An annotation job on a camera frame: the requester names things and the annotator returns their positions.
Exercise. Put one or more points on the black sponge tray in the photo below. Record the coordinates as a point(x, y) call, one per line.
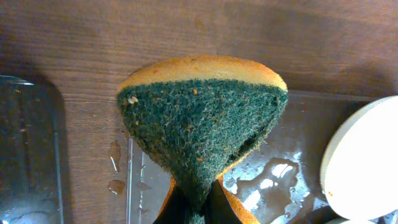
point(30, 173)

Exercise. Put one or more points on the dark brown serving tray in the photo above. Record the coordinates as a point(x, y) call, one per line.
point(279, 181)

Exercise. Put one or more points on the pink plate with sauce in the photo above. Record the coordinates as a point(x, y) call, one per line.
point(358, 173)

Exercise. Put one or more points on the light grey plate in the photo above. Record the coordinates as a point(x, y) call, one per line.
point(347, 221)

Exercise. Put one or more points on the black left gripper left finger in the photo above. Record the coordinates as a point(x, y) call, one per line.
point(176, 210)

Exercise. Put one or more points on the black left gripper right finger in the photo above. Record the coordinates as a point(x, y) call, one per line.
point(217, 208)

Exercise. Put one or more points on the yellow green scrub sponge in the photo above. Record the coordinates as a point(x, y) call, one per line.
point(197, 117)

